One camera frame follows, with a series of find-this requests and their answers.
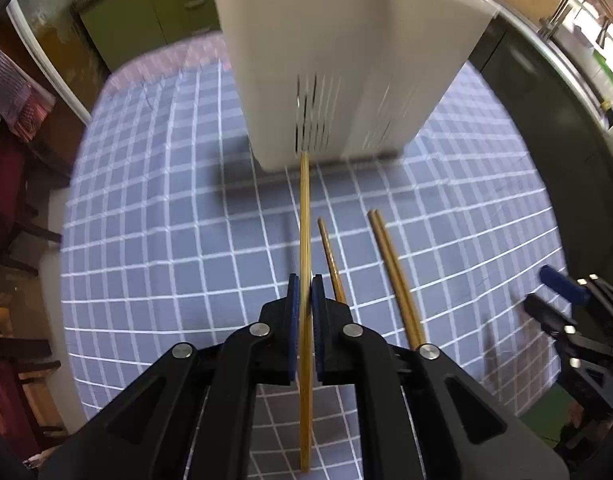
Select wooden chopstick five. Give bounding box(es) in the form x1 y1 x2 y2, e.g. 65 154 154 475
367 209 423 351

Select wooden chopstick four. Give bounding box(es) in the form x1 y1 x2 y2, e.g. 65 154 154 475
317 217 347 304

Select wooden chopstick three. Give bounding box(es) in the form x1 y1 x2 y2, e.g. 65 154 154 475
299 152 313 472

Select steel kitchen faucet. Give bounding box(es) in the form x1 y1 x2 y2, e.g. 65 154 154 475
537 0 570 39

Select blue checkered tablecloth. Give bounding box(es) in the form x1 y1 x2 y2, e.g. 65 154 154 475
59 29 570 480

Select steel double sink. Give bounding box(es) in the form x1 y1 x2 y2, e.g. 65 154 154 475
496 0 613 128

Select red wooden chair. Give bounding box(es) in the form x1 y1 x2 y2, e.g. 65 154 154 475
0 126 72 276

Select white plastic utensil holder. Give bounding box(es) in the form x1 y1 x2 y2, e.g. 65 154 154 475
215 0 498 172

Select purple apron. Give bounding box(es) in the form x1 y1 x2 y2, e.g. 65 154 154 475
0 50 56 143

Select green lower cabinets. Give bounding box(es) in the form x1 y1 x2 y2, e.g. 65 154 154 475
72 0 221 73

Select glass sliding door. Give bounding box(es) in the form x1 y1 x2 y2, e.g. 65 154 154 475
6 0 109 125

